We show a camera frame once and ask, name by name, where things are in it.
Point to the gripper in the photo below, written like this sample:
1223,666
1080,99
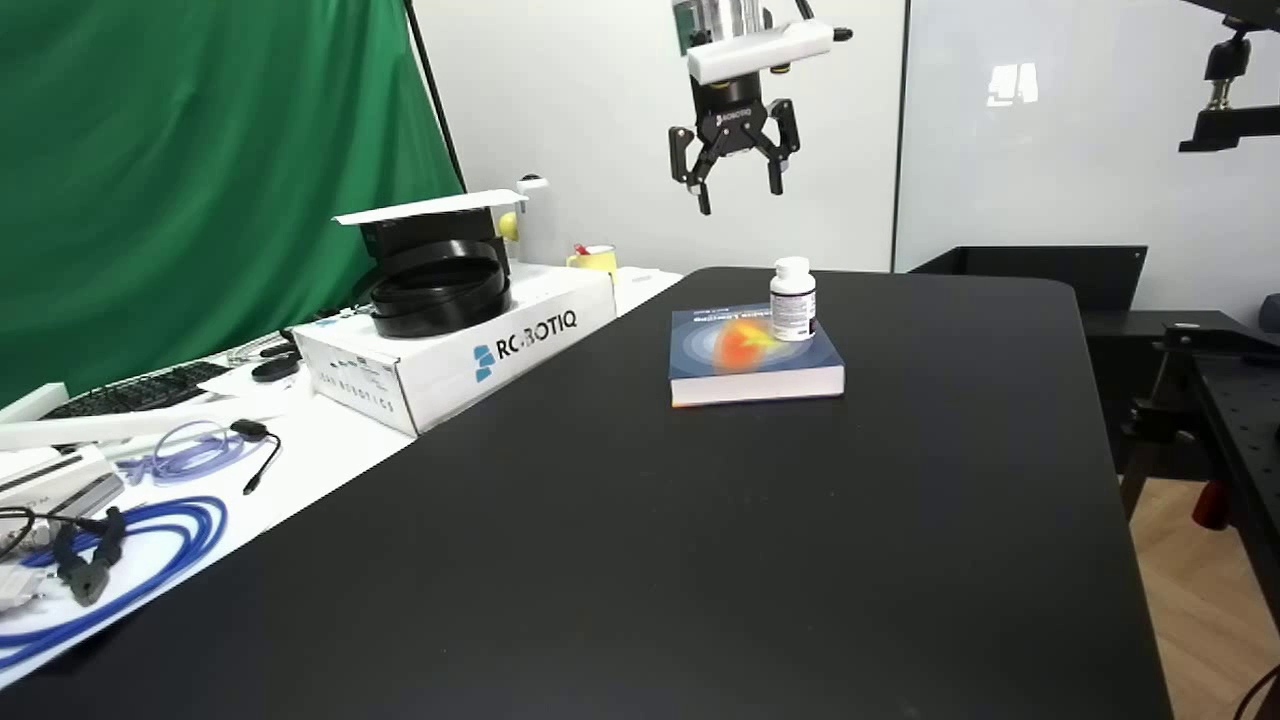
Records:
732,112

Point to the white pill bottle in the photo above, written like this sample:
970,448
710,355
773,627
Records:
792,305

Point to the yellow mug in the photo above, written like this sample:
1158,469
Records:
597,261

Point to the blue book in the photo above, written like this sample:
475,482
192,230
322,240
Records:
740,365

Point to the yellow ball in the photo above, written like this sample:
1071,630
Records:
509,226

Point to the black backdrop pole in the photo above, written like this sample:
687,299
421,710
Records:
438,100

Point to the black box with white lid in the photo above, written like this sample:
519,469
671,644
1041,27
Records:
440,235

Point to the white cardboard box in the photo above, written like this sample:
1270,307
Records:
450,365

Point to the black mouse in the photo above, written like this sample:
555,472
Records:
275,368

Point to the green backdrop cloth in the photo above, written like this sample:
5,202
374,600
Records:
180,150

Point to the black perforated bench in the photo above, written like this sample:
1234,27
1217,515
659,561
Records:
1235,400

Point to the black keyboard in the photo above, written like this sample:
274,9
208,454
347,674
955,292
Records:
140,390

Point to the white small box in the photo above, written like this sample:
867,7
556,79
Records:
55,480

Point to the black clamp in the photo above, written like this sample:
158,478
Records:
90,560

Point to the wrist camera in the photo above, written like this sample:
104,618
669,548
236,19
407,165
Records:
760,48

